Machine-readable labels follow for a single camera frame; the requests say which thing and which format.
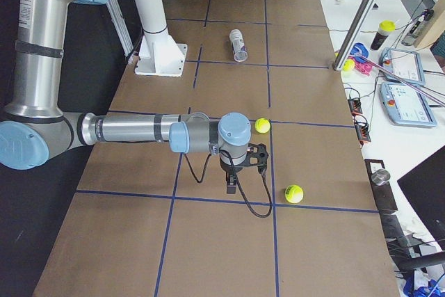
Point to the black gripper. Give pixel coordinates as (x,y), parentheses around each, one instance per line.
(229,172)

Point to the yellow tennis ball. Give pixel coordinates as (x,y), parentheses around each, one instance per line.
(294,194)
(262,125)

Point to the clear tennis ball can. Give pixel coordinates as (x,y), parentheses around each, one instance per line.
(238,46)

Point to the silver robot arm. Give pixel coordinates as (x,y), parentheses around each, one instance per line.
(36,130)

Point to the yellow ball on side table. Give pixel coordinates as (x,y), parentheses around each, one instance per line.
(349,65)

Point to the black orange power strip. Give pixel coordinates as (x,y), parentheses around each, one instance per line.
(361,124)

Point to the small metal cup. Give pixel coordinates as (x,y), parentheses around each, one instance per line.
(380,177)

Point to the pink plastic toy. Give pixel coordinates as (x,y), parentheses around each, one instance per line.
(362,66)

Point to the blue plastic toy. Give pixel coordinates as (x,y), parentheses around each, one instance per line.
(359,49)

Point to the lower teach pendant tablet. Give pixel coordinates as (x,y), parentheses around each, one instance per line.
(405,106)

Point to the teach pendant tablet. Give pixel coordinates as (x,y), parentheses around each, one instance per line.
(404,64)
(405,106)

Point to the black monitor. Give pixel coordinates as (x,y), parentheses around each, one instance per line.
(423,188)

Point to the upper teach pendant tablet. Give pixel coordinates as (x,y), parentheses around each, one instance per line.
(404,64)

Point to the yellow lid dark bottle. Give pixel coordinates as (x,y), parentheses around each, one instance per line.
(385,28)

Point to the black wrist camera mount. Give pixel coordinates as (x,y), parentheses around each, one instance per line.
(256,156)

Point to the white pedestal column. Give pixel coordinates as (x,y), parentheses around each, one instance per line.
(159,54)

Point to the aluminium frame post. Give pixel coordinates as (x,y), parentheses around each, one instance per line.
(352,33)

